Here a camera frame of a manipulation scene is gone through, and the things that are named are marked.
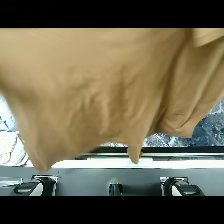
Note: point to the tan garment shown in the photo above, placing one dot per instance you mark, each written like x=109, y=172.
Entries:
x=100, y=86

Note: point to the silver frame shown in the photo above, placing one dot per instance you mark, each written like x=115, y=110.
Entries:
x=113, y=170

